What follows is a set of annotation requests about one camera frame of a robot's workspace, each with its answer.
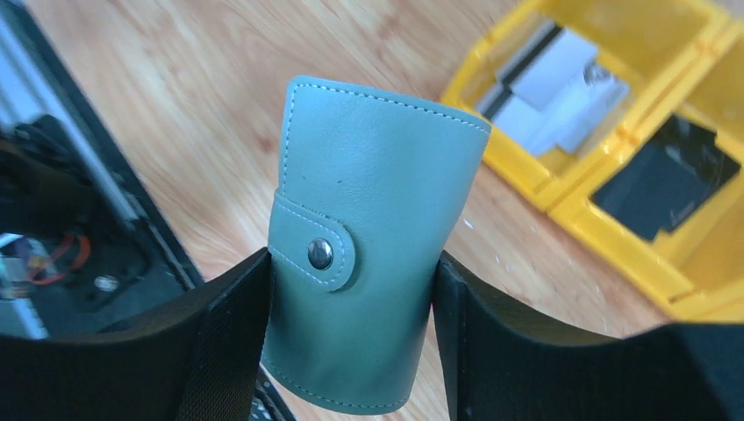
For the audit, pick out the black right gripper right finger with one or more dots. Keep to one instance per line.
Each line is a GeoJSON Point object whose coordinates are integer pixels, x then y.
{"type": "Point", "coordinates": [504, 360]}

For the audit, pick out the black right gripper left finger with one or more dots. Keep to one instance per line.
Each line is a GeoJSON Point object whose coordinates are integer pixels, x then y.
{"type": "Point", "coordinates": [193, 358]}

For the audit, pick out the black card in bin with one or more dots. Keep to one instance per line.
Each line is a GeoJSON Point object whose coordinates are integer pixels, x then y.
{"type": "Point", "coordinates": [671, 176]}

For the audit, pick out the white cards in bin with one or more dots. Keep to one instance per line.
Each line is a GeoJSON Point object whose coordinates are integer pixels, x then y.
{"type": "Point", "coordinates": [552, 93]}

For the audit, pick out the yellow bin with white cards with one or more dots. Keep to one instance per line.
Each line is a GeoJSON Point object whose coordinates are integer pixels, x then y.
{"type": "Point", "coordinates": [647, 44]}

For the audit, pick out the yellow bin with black card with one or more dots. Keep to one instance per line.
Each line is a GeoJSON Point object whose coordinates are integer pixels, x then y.
{"type": "Point", "coordinates": [695, 272]}

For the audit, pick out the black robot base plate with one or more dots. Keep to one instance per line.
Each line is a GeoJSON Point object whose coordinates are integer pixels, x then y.
{"type": "Point", "coordinates": [83, 245]}

